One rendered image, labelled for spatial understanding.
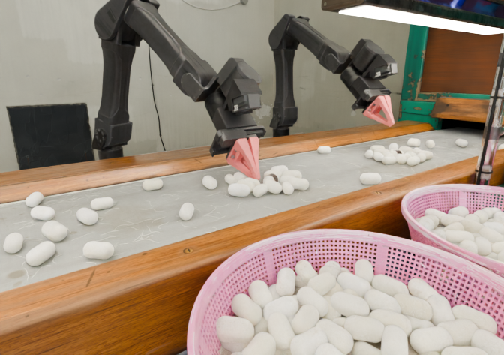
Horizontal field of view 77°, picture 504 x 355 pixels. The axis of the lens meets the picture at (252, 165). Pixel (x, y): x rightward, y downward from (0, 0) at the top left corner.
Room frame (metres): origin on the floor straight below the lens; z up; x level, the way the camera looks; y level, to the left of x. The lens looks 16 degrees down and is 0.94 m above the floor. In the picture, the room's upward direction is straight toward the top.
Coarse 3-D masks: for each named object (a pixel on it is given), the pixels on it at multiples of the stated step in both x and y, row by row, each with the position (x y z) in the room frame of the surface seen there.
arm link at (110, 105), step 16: (128, 32) 0.78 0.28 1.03; (112, 48) 0.77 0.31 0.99; (128, 48) 0.79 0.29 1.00; (112, 64) 0.78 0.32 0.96; (128, 64) 0.80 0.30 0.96; (112, 80) 0.78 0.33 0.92; (128, 80) 0.81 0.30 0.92; (112, 96) 0.79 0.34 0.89; (112, 112) 0.79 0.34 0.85; (96, 128) 0.81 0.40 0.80; (112, 128) 0.79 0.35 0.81; (128, 128) 0.83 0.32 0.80; (112, 144) 0.81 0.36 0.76
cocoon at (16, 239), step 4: (8, 236) 0.33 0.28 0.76; (12, 236) 0.33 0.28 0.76; (16, 236) 0.33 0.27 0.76; (20, 236) 0.34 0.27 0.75; (8, 240) 0.32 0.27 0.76; (12, 240) 0.32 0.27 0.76; (16, 240) 0.33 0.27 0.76; (20, 240) 0.33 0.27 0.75; (4, 244) 0.32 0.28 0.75; (8, 244) 0.32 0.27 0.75; (12, 244) 0.32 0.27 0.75; (16, 244) 0.32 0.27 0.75; (20, 244) 0.33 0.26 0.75; (4, 248) 0.32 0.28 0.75; (8, 248) 0.32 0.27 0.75; (12, 248) 0.32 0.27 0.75; (16, 248) 0.32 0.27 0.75; (20, 248) 0.33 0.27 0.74; (8, 252) 0.32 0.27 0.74; (12, 252) 0.32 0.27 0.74
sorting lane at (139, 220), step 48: (384, 144) 0.91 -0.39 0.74; (480, 144) 0.91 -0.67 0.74; (96, 192) 0.52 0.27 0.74; (144, 192) 0.52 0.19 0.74; (192, 192) 0.52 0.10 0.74; (336, 192) 0.52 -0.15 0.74; (0, 240) 0.35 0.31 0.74; (48, 240) 0.35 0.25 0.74; (96, 240) 0.35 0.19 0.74; (144, 240) 0.35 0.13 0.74; (0, 288) 0.26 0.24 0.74
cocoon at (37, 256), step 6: (36, 246) 0.31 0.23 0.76; (42, 246) 0.31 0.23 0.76; (48, 246) 0.31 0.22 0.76; (54, 246) 0.32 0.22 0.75; (30, 252) 0.30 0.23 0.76; (36, 252) 0.30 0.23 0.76; (42, 252) 0.30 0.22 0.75; (48, 252) 0.31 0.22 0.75; (54, 252) 0.31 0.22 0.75; (30, 258) 0.29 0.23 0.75; (36, 258) 0.29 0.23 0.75; (42, 258) 0.30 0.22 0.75; (48, 258) 0.31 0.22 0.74; (30, 264) 0.29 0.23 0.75; (36, 264) 0.29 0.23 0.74
